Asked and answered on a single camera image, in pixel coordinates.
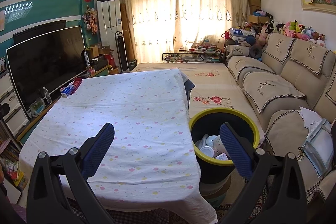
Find tall brown cardboard box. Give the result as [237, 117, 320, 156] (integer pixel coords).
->
[120, 4, 137, 60]

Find black tower fan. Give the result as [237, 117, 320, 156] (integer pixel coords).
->
[115, 31, 129, 73]

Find artificial flower wall decoration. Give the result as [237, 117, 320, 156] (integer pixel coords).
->
[83, 6, 99, 34]

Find row of plush toys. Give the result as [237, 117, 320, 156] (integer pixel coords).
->
[274, 20, 326, 47]

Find shelf of books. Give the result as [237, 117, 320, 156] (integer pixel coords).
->
[0, 119, 28, 188]

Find clear water bottle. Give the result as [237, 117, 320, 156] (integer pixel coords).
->
[42, 87, 53, 105]

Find stack of cardboard boxes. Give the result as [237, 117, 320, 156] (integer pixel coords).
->
[248, 0, 271, 24]

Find black flat television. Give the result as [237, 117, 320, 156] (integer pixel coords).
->
[13, 20, 67, 45]

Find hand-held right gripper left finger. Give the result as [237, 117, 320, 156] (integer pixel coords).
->
[26, 122, 115, 224]

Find crumpled white paper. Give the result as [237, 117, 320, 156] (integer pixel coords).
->
[299, 106, 326, 130]

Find blue tissue packet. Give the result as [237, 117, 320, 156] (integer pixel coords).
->
[60, 84, 75, 96]

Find pile of books and clutter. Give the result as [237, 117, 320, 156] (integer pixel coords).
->
[180, 43, 223, 62]

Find papers and plastic folder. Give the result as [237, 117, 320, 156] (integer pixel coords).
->
[302, 119, 335, 177]

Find red flat box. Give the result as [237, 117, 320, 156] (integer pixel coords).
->
[71, 77, 83, 90]

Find black yellow-rimmed trash bin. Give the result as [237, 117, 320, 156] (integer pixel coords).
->
[188, 108, 256, 184]

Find black curved television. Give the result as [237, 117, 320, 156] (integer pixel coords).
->
[7, 26, 88, 110]

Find open cardboard boxes pile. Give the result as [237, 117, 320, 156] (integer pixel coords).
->
[88, 44, 117, 68]

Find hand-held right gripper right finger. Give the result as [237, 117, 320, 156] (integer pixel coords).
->
[219, 123, 307, 224]

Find cream embroidered curtain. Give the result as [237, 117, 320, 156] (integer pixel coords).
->
[117, 0, 249, 63]

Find floral bed sheet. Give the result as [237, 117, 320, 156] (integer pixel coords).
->
[130, 63, 265, 140]

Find grey round cushion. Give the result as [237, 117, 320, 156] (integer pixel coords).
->
[248, 44, 263, 58]

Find beige round tub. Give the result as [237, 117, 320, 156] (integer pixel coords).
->
[202, 174, 231, 207]

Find white dotted tablecloth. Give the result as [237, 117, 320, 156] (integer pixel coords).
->
[18, 68, 218, 222]

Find dotted paper cup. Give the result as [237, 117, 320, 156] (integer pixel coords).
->
[213, 136, 227, 155]

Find patterned rug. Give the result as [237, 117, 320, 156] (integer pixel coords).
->
[66, 182, 276, 224]

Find glass bowl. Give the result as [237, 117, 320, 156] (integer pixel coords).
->
[29, 97, 45, 117]

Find beige sofa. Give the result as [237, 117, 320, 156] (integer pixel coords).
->
[224, 32, 336, 201]

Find pink plush bear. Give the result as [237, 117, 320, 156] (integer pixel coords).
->
[256, 26, 269, 42]

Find grey blue under cloth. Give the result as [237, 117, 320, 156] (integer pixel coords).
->
[184, 74, 196, 106]

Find glass coffee table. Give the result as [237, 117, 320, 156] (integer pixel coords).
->
[162, 50, 223, 63]

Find white standing air conditioner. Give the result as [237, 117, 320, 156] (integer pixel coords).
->
[97, 0, 123, 72]

